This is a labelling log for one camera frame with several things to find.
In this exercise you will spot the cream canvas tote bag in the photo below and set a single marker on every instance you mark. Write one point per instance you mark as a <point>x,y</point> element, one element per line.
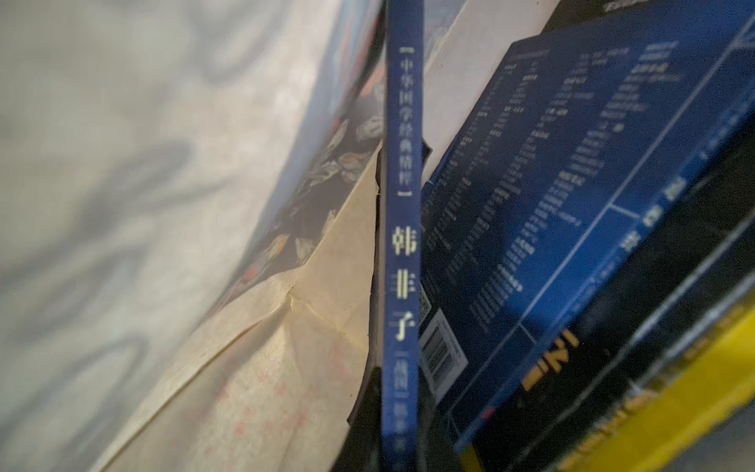
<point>146,149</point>

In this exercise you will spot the blue spine classics book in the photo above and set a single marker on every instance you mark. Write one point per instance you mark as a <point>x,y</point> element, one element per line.
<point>401,172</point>

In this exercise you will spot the dark blue barcode book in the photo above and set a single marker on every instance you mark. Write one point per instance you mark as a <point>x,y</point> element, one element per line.
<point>583,139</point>

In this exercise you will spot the yellow spine book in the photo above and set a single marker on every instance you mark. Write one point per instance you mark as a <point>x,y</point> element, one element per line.
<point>608,396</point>

